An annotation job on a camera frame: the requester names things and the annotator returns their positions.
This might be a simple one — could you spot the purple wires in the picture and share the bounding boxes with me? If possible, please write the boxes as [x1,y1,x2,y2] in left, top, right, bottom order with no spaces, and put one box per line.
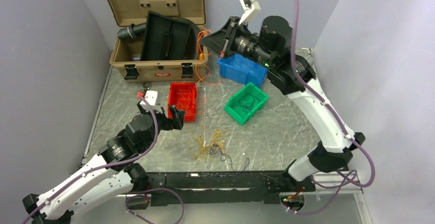
[232,91,264,113]

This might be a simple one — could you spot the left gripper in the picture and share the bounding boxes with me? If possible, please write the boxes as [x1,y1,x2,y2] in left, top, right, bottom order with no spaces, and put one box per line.
[137,101,185,152]

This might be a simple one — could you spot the red plastic bin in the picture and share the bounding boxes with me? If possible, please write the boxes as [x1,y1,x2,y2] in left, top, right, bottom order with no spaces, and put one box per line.
[168,82,197,122]

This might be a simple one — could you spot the orange wires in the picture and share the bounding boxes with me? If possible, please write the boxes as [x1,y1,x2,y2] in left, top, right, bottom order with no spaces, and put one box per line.
[175,91,196,117]

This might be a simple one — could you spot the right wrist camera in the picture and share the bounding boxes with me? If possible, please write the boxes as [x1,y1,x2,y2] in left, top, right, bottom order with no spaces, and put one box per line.
[239,0,261,25]

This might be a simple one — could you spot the green plastic bin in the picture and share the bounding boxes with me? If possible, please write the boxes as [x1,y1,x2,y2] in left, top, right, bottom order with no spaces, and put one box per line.
[224,83,269,125]

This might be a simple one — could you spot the wire bundle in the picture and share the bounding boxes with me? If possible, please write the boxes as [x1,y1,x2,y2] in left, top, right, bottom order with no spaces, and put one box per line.
[192,124,251,174]

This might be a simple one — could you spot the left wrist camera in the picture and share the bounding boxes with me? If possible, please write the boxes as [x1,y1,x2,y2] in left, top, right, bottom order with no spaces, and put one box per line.
[136,90,161,109]

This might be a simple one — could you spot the black corrugated hose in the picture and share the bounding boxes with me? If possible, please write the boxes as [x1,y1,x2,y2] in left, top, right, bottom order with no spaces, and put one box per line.
[117,18,204,60]

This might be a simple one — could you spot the black tray insert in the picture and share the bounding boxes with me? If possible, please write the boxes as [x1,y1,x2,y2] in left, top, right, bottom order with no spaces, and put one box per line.
[140,11,192,61]

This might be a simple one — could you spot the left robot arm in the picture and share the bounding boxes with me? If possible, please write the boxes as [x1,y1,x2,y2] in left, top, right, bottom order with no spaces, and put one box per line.
[23,101,186,223]

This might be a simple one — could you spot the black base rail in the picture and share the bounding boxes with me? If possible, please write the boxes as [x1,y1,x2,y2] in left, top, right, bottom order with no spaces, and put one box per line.
[129,171,315,207]

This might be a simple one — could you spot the silver open-end wrench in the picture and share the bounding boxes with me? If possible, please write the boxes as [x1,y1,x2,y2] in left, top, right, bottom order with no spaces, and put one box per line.
[143,82,152,91]

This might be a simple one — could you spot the tan plastic toolbox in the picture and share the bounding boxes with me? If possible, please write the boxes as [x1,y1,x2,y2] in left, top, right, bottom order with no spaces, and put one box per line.
[107,0,208,83]

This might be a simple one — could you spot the blue plastic bin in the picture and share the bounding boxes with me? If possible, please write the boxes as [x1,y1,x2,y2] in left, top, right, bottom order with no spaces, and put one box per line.
[217,54,267,88]

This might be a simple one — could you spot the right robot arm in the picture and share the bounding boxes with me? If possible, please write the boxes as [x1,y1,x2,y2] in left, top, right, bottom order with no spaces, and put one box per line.
[200,16,365,191]

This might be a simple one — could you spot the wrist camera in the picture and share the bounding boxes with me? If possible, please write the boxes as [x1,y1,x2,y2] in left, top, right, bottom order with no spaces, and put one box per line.
[136,90,161,109]
[239,0,261,25]

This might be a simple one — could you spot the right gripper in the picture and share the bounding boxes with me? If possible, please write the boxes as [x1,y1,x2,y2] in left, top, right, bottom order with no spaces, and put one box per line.
[199,16,275,69]

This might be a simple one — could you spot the orange wire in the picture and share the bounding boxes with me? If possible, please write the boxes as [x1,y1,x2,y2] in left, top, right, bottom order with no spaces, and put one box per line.
[194,29,222,87]

